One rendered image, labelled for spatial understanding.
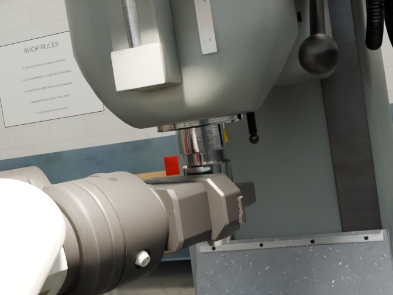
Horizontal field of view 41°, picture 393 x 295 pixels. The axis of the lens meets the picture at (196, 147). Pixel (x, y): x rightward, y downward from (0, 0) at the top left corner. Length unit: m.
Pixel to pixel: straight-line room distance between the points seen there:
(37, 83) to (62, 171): 0.93
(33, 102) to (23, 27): 0.77
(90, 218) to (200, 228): 0.11
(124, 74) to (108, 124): 4.89
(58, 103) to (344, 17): 4.84
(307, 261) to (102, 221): 0.55
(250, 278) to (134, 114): 0.50
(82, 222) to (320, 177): 0.56
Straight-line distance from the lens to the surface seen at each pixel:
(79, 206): 0.37
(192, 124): 0.47
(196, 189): 0.44
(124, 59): 0.40
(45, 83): 5.63
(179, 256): 4.40
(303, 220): 0.89
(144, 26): 0.39
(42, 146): 5.69
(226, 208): 0.44
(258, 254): 0.90
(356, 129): 0.86
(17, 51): 5.83
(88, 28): 0.46
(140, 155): 5.15
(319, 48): 0.39
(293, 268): 0.88
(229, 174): 0.50
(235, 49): 0.42
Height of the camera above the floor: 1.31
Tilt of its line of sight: 3 degrees down
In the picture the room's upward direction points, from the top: 9 degrees counter-clockwise
